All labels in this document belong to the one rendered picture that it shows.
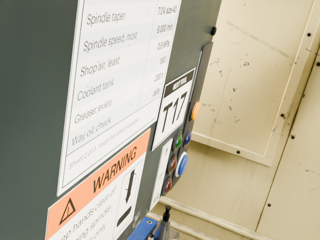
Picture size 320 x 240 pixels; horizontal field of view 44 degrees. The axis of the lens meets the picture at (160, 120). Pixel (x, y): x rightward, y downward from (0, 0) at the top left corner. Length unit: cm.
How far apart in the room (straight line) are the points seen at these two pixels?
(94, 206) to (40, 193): 8
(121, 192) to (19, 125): 18
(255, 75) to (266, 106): 10
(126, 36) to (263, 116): 100
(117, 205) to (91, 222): 5
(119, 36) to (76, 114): 6
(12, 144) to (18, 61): 4
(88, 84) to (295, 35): 99
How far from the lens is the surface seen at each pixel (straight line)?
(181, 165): 53
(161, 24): 32
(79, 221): 30
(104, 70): 25
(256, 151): 128
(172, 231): 110
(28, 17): 18
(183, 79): 43
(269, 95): 122
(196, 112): 51
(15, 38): 18
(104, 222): 34
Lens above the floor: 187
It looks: 22 degrees down
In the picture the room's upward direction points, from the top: 12 degrees clockwise
